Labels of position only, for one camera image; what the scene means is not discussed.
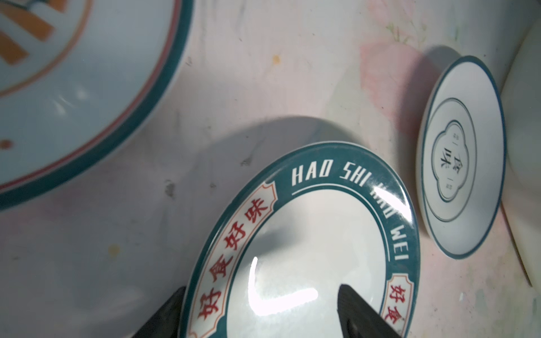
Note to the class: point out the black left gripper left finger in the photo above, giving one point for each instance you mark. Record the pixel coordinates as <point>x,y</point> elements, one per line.
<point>165,322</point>

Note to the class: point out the white plate grey emblem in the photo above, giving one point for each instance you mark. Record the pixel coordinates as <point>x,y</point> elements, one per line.
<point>461,158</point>

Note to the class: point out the green rim plate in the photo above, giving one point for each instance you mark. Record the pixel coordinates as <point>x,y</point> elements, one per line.
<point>324,215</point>

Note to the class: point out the orange sunburst plate far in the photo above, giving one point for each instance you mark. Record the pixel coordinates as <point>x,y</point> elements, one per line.
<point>78,78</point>

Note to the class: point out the floral table mat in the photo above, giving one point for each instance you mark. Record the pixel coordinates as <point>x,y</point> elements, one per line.
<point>101,254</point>

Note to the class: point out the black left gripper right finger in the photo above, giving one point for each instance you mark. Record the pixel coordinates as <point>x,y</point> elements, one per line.
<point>358,319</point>

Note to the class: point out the white plastic bin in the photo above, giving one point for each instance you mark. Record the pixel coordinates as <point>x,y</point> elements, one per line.
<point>521,197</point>

